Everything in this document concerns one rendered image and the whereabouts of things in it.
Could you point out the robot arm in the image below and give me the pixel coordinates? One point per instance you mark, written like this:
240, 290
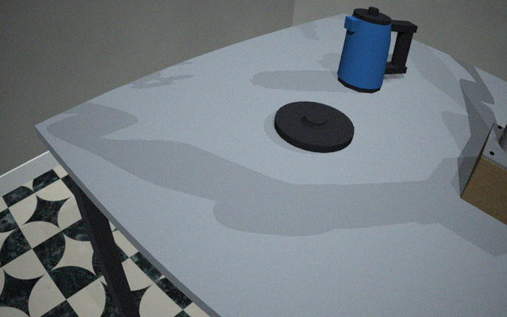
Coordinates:
503, 139

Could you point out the blue kettle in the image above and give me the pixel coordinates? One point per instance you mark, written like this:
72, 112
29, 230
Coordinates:
363, 61

